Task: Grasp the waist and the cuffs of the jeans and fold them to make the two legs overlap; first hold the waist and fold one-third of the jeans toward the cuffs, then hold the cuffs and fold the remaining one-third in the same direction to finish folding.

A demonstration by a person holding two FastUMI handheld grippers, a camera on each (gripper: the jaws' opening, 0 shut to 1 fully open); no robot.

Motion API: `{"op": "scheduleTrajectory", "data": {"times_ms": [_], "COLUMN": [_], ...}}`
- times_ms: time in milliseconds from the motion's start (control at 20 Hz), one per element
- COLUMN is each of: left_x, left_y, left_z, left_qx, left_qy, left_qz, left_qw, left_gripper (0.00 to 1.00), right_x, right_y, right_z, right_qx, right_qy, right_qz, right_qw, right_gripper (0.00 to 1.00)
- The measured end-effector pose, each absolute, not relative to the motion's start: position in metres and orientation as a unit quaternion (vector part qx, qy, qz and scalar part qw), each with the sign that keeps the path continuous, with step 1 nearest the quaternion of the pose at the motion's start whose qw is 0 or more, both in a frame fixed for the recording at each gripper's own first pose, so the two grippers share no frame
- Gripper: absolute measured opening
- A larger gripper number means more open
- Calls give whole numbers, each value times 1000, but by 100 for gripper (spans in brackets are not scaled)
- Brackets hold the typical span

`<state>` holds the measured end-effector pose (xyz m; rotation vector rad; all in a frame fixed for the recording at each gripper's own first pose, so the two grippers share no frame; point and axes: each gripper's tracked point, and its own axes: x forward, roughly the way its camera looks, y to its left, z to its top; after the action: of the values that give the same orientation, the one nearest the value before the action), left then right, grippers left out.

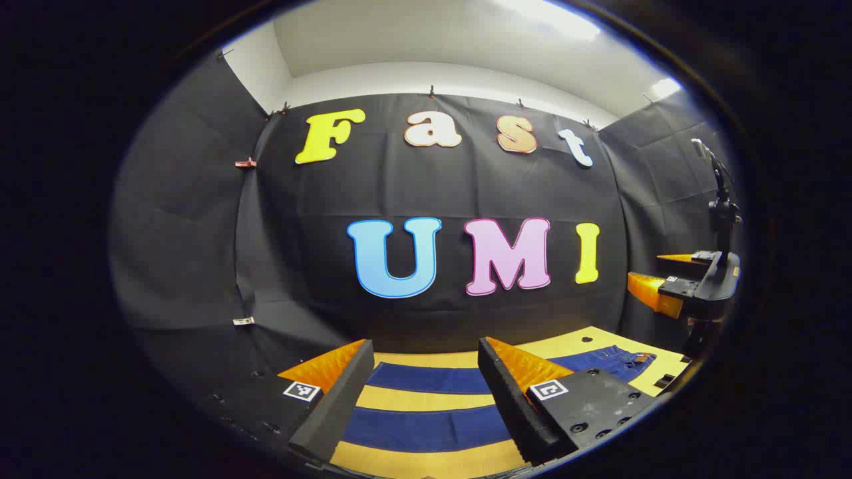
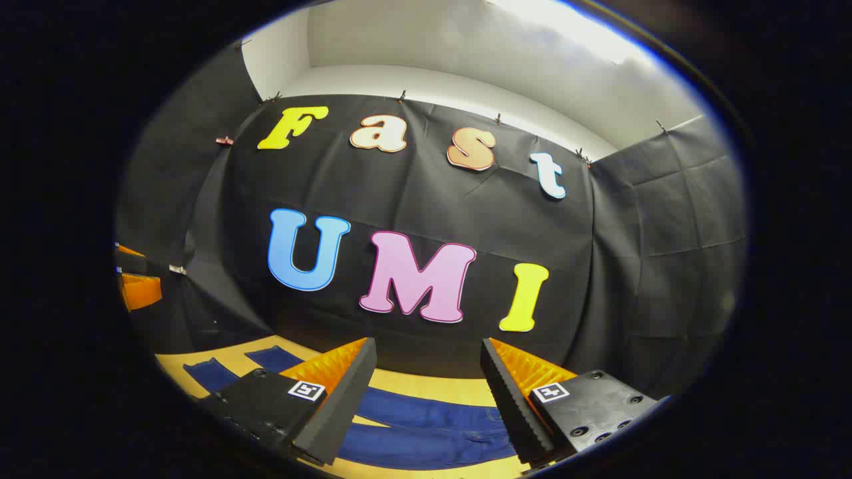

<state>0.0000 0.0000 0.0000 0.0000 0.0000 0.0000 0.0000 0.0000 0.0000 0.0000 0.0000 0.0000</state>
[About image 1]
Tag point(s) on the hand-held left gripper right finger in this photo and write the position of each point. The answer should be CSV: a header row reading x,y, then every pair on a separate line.
x,y
512,406

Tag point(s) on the blue denim jeans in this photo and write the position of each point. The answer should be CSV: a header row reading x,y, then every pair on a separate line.
x,y
426,429

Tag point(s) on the black plastic bracket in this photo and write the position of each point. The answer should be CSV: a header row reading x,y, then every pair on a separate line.
x,y
663,380

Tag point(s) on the small white clip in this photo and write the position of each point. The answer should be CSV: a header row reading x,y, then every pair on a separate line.
x,y
243,321

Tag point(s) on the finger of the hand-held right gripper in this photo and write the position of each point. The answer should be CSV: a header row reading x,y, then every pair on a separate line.
x,y
685,265
655,293

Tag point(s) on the small red clip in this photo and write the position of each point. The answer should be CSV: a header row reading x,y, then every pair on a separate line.
x,y
245,163

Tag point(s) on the black backdrop cloth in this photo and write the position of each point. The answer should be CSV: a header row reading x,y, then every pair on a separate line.
x,y
399,179

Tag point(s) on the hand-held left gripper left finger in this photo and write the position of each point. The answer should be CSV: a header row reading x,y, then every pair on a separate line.
x,y
339,406

